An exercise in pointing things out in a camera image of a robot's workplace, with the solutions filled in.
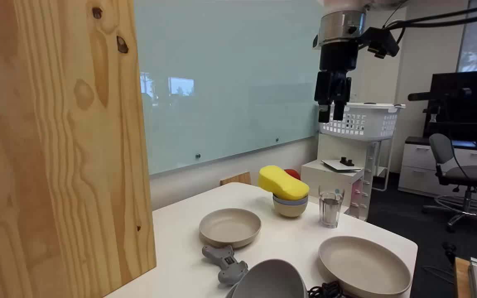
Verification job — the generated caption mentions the black stereo camera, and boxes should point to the black stereo camera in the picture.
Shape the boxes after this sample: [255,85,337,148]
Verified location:
[405,90,440,130]

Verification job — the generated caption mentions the white laundry basket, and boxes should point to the white laundry basket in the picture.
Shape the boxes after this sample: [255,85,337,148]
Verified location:
[319,102,407,143]

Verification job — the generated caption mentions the white side table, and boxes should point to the white side table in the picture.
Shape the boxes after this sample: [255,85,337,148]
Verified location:
[299,160,364,209]

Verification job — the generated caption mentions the clear drinking glass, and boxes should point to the clear drinking glass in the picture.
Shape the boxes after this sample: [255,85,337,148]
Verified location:
[317,186,346,231]

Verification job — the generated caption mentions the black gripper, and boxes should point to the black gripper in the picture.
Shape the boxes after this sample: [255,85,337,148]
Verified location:
[312,42,361,125]

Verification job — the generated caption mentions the grey game controller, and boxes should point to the grey game controller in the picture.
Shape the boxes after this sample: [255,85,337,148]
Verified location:
[200,244,250,290]

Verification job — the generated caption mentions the black cable bundle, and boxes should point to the black cable bundle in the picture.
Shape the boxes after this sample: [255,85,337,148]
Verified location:
[304,281,351,298]

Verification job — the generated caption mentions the clear plastic drawer tower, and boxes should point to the clear plastic drawer tower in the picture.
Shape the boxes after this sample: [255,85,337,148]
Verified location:
[347,140,375,223]

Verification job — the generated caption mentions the wooden plank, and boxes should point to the wooden plank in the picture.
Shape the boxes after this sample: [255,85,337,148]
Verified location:
[453,256,475,298]

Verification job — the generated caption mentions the grey office chair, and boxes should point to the grey office chair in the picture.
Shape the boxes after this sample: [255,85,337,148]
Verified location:
[422,132,477,236]

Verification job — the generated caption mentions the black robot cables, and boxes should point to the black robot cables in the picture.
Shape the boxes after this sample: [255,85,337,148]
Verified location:
[384,2,477,34]

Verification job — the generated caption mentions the glass whiteboard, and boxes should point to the glass whiteboard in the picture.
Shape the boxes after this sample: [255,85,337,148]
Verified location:
[132,0,327,178]

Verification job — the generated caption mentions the grey bowl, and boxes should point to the grey bowl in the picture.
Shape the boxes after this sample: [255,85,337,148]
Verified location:
[231,259,308,298]

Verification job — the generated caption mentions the yellow cloth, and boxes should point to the yellow cloth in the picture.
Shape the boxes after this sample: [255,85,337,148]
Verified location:
[258,165,311,203]

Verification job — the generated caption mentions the white drawer cabinet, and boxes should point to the white drawer cabinet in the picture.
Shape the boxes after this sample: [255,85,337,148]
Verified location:
[395,138,477,208]

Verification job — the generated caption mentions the white flat tablet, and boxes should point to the white flat tablet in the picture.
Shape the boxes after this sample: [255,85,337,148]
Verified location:
[321,158,362,175]

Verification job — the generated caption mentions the white metal basket stand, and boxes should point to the white metal basket stand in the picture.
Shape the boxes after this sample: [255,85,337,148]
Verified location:
[370,138,395,194]

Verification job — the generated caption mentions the large beige plate bowl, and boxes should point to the large beige plate bowl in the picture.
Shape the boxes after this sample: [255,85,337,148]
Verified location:
[316,236,412,298]

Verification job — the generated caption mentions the small beige plate bowl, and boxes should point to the small beige plate bowl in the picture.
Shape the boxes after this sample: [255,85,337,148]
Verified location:
[197,208,263,251]

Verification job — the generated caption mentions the black monitor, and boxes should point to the black monitor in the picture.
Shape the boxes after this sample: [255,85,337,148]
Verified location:
[422,69,477,150]

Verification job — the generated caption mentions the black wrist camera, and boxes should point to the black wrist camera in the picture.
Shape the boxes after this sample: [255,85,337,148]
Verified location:
[359,27,400,60]

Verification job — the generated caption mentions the red round object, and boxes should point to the red round object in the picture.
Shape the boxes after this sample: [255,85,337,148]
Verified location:
[283,168,303,183]

